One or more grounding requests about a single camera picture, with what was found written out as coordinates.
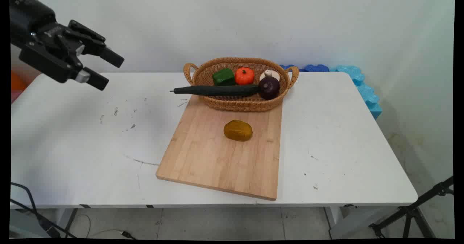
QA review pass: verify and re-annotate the green bell pepper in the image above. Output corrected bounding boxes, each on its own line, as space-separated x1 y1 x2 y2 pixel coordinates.
212 68 236 86

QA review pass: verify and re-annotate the orange tomato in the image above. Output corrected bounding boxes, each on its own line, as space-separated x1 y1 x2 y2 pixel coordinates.
235 67 255 86

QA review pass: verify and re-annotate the long dark green cucumber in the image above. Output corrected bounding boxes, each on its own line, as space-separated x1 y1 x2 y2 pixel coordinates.
170 84 260 97

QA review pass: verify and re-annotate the black tripod stand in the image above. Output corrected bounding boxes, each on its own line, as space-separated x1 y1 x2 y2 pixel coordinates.
369 176 454 239

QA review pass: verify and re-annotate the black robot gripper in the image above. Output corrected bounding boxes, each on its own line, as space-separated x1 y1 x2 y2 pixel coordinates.
9 0 125 91

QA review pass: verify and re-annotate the woven wicker basket with handles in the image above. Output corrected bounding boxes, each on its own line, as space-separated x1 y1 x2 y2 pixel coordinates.
183 57 300 112

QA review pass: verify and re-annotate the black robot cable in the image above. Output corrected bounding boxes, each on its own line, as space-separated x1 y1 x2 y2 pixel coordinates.
10 182 77 239

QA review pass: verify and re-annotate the thin grey floor cable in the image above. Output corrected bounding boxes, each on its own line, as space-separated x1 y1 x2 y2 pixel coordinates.
78 214 138 239

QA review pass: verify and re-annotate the orange object behind table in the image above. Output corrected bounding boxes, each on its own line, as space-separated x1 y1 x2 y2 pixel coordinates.
11 72 29 92

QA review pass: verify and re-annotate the white garlic bulb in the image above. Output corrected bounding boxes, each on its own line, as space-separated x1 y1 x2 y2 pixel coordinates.
259 69 281 82

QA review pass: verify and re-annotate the wooden cutting board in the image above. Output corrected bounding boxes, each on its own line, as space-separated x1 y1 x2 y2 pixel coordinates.
156 94 283 201

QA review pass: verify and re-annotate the yellow-brown potato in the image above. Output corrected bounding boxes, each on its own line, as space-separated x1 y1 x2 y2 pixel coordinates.
223 120 253 142

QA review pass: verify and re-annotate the light blue foam mat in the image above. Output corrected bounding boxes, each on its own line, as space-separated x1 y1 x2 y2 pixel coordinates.
335 65 383 120

